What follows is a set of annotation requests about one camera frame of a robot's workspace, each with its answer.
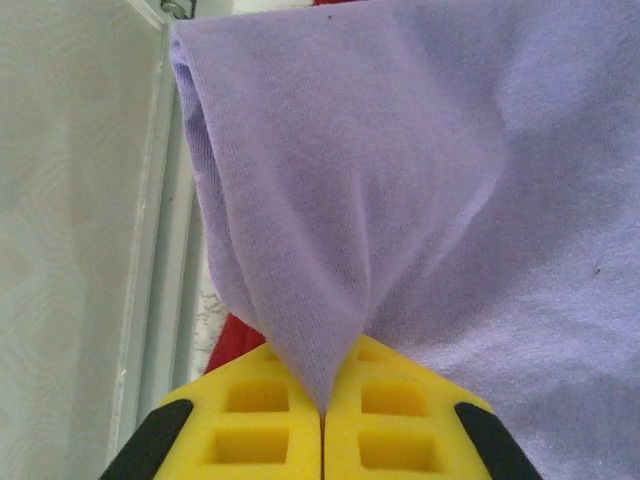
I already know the red t-shirt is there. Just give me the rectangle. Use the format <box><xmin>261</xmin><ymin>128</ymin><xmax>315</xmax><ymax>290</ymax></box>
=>
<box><xmin>202</xmin><ymin>308</ymin><xmax>269</xmax><ymax>377</ymax></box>

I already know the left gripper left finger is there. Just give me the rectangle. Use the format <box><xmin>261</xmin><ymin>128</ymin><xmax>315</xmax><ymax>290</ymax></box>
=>
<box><xmin>99</xmin><ymin>344</ymin><xmax>324</xmax><ymax>480</ymax></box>

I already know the purple t-shirt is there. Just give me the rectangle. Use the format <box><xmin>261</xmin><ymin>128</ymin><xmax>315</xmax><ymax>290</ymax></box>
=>
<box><xmin>168</xmin><ymin>0</ymin><xmax>640</xmax><ymax>480</ymax></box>

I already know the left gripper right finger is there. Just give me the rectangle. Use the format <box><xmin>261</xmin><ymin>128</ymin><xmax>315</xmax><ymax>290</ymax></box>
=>
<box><xmin>322</xmin><ymin>333</ymin><xmax>544</xmax><ymax>480</ymax></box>

